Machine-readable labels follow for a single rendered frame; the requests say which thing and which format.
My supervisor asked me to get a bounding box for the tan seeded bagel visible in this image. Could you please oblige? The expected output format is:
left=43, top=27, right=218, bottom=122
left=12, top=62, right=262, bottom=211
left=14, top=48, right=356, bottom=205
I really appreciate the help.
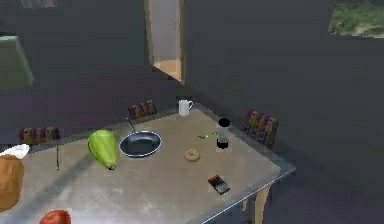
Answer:
left=184, top=148, right=201, bottom=163

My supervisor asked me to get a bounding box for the white mug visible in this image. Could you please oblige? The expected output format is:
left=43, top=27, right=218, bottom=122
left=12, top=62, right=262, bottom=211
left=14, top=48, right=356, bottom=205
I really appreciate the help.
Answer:
left=178, top=99, right=194, bottom=117

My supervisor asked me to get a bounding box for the black and clear pepper grinder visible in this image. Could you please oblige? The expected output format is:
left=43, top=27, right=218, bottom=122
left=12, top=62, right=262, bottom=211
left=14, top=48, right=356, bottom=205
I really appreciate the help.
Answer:
left=216, top=117, right=232, bottom=150

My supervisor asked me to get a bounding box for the black frying pan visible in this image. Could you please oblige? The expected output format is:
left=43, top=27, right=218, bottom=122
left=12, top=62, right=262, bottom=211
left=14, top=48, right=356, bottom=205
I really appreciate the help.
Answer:
left=118, top=117, right=163, bottom=159

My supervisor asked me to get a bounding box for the black remote control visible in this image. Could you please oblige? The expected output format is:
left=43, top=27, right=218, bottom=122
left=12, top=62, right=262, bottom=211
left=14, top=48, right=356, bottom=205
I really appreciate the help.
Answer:
left=207, top=174, right=231, bottom=196

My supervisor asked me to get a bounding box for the grey wooden dining table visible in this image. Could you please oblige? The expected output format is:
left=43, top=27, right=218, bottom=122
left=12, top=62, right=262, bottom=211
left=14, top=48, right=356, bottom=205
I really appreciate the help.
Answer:
left=0, top=103, right=297, bottom=224

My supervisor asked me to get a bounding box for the green papaya fruit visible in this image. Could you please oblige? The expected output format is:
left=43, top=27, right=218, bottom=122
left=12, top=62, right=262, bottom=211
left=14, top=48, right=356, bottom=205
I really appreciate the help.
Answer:
left=87, top=129, right=121, bottom=171

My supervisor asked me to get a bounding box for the red apple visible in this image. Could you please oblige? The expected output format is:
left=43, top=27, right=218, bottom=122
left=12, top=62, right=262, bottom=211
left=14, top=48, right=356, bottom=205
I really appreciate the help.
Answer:
left=39, top=209, right=73, bottom=224

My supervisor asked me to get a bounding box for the pale green cabinet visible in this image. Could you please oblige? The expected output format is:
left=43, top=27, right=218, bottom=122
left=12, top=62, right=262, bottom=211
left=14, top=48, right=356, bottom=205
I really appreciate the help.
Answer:
left=0, top=34, right=35, bottom=89

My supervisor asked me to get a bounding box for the window with green view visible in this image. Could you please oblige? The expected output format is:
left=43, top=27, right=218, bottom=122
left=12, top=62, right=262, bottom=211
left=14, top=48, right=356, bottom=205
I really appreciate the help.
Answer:
left=327, top=0, right=384, bottom=39

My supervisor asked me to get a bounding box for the wooden door frame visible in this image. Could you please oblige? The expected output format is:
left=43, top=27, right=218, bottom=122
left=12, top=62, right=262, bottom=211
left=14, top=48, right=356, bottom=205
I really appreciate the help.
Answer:
left=144, top=0, right=186, bottom=84

